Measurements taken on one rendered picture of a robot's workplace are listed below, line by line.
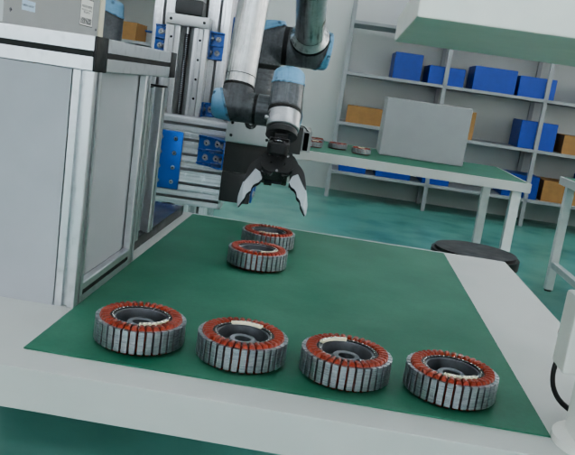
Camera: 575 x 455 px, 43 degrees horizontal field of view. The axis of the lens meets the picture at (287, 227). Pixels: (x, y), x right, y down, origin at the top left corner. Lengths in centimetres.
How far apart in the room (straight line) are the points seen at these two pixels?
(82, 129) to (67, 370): 33
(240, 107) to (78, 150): 81
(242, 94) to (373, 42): 636
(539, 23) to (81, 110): 58
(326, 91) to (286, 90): 642
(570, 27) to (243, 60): 115
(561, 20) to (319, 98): 737
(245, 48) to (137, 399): 114
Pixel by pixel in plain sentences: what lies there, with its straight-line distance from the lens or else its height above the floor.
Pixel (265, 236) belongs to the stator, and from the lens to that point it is 149.
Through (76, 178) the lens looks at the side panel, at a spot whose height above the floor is 93.
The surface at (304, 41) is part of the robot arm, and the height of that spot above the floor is 121.
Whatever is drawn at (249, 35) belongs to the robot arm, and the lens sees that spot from 182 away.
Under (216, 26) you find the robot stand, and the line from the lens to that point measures 245.
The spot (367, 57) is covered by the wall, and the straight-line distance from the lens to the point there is 809.
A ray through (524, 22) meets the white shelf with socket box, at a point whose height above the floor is 118.
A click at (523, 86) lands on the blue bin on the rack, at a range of 773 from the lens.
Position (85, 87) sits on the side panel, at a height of 105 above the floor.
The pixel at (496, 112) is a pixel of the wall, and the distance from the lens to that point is 824.
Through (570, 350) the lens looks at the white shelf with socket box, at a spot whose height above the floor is 84.
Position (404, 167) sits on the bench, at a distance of 396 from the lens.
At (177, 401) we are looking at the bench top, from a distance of 82.
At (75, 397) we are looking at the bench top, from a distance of 85.
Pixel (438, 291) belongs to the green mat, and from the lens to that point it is 141.
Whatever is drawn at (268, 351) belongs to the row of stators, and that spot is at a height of 78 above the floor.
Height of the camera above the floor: 109
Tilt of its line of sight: 11 degrees down
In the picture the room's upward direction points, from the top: 8 degrees clockwise
